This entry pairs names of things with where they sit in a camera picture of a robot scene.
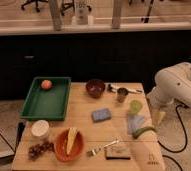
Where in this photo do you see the white round container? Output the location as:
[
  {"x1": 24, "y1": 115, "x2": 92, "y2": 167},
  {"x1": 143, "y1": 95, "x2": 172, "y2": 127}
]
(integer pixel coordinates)
[{"x1": 31, "y1": 120, "x2": 49, "y2": 139}]

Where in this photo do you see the orange fruit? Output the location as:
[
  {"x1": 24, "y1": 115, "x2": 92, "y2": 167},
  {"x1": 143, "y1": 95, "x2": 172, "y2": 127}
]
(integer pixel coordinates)
[{"x1": 41, "y1": 80, "x2": 52, "y2": 90}]

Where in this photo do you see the wooden post left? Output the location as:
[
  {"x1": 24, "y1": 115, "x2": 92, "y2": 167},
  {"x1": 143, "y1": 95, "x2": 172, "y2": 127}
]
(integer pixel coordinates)
[{"x1": 49, "y1": 0, "x2": 62, "y2": 31}]

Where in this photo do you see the black office chair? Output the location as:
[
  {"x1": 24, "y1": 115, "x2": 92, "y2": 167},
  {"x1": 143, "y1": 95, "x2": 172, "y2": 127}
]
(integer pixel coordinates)
[{"x1": 21, "y1": 0, "x2": 48, "y2": 12}]

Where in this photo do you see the green plastic cup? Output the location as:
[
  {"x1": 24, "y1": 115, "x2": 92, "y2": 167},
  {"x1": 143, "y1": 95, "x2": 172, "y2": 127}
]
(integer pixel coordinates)
[{"x1": 129, "y1": 100, "x2": 143, "y2": 114}]

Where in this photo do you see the black-handled kitchen utensil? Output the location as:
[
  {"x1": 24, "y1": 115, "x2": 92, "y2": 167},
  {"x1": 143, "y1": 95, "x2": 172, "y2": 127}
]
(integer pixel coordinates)
[{"x1": 107, "y1": 84, "x2": 143, "y2": 94}]

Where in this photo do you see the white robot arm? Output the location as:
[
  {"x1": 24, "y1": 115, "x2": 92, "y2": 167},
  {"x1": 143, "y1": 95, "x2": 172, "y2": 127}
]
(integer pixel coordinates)
[{"x1": 147, "y1": 62, "x2": 191, "y2": 127}]

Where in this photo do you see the dark red bowl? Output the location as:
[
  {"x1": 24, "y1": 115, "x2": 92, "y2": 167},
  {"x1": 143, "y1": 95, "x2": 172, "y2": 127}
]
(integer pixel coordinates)
[{"x1": 85, "y1": 79, "x2": 106, "y2": 98}]

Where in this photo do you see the wooden post right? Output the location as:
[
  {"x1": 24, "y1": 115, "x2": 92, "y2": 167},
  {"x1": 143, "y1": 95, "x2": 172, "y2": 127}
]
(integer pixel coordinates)
[{"x1": 111, "y1": 0, "x2": 122, "y2": 29}]

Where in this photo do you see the metal measuring cup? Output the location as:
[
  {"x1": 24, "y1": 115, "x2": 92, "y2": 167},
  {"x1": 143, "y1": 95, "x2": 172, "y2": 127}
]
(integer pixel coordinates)
[{"x1": 117, "y1": 87, "x2": 128, "y2": 103}]

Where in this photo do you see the black-edged scrub sponge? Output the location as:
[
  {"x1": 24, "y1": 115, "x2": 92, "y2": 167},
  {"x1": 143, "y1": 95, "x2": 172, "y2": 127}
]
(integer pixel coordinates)
[{"x1": 105, "y1": 144, "x2": 131, "y2": 160}]

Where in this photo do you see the bunch of dark grapes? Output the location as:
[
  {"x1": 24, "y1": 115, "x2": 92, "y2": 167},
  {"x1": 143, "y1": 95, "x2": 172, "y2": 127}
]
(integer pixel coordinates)
[{"x1": 28, "y1": 141, "x2": 54, "y2": 160}]

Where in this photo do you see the wooden post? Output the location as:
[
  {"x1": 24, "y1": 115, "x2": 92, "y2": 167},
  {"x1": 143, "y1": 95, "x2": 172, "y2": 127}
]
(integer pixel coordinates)
[
  {"x1": 49, "y1": 0, "x2": 62, "y2": 31},
  {"x1": 111, "y1": 0, "x2": 122, "y2": 29}
]

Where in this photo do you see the light blue cloth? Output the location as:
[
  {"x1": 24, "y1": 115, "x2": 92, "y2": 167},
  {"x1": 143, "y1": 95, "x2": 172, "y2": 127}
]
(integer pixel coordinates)
[{"x1": 126, "y1": 114, "x2": 146, "y2": 134}]

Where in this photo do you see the green plastic tray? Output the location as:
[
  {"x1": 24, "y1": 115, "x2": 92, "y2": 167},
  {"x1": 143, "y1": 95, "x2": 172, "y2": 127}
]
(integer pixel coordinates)
[{"x1": 21, "y1": 77, "x2": 71, "y2": 121}]

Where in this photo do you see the black power cable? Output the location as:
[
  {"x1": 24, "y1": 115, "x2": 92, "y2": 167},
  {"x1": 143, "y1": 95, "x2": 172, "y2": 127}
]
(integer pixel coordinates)
[{"x1": 157, "y1": 104, "x2": 189, "y2": 171}]

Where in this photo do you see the yellow corn cob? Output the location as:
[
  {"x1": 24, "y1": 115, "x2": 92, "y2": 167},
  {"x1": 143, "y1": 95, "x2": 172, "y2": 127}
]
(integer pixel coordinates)
[{"x1": 66, "y1": 127, "x2": 78, "y2": 155}]

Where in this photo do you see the orange bowl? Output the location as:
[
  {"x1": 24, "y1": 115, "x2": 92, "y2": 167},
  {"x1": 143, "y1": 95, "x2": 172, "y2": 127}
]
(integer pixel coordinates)
[{"x1": 54, "y1": 129, "x2": 85, "y2": 162}]

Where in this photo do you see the white labelled box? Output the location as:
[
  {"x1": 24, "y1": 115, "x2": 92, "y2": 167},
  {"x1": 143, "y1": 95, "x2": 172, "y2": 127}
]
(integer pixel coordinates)
[{"x1": 74, "y1": 0, "x2": 88, "y2": 25}]

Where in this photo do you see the blue sponge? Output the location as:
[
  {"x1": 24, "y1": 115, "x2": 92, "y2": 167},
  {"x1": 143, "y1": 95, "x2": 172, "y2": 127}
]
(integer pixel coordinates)
[{"x1": 92, "y1": 108, "x2": 111, "y2": 122}]

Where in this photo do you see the green cucumber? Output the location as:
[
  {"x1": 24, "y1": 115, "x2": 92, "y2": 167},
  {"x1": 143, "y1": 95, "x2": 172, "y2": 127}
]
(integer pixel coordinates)
[{"x1": 132, "y1": 126, "x2": 156, "y2": 139}]

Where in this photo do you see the black cable at left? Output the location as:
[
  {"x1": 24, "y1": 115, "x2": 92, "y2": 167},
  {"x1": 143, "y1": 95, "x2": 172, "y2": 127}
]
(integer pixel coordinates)
[{"x1": 0, "y1": 121, "x2": 17, "y2": 154}]

